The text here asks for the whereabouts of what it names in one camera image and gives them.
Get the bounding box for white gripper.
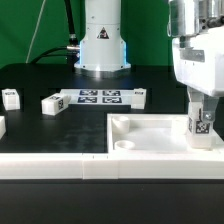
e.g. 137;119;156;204
172;26;224;122

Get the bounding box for white square tabletop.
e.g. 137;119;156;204
107;114;224;154

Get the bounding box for fiducial tag sheet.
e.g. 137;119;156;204
61;89;133;105

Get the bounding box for black cables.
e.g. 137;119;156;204
29;0;81;65

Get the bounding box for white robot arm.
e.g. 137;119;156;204
75;0;224;123

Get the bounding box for white obstacle fence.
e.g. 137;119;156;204
0;153;224;180

